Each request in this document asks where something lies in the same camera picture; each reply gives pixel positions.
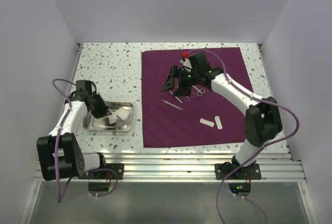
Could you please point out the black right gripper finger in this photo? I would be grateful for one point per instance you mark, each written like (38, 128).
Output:
(170, 82)
(182, 91)

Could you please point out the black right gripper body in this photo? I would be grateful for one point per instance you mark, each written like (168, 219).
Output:
(188, 78)

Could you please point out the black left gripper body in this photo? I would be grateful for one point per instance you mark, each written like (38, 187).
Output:
(96, 99)

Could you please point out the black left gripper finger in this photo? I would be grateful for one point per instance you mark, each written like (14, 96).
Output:
(104, 109)
(99, 113)

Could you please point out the white sterile packet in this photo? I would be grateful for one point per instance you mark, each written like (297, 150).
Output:
(218, 122)
(207, 122)

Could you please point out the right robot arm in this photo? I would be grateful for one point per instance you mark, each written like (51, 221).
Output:
(262, 121)

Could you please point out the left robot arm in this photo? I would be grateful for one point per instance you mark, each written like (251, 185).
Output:
(60, 149)

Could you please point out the stainless steel tray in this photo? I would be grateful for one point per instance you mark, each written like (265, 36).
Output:
(92, 124)

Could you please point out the steel tweezers long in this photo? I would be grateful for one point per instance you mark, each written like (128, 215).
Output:
(172, 105)

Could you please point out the purple cloth mat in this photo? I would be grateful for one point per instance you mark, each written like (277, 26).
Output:
(168, 127)

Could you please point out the steel forceps ring handles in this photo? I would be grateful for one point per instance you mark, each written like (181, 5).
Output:
(187, 98)

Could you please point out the steel scissors ring handles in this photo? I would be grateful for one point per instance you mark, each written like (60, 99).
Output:
(199, 92)

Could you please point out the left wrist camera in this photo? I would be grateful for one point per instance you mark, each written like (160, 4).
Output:
(86, 85)

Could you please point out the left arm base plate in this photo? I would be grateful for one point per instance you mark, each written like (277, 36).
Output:
(111, 171)

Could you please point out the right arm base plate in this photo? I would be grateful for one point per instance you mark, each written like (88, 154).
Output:
(250, 172)

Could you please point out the aluminium rail frame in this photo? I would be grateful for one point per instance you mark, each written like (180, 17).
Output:
(116, 70)

